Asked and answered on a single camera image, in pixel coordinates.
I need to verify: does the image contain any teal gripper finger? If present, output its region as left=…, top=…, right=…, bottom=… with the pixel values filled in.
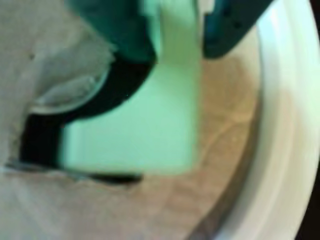
left=63, top=0, right=159, bottom=65
left=201, top=0, right=266, bottom=59

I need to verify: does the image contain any mint green U-shaped block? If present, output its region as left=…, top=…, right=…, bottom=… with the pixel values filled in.
left=58, top=0, right=202, bottom=176

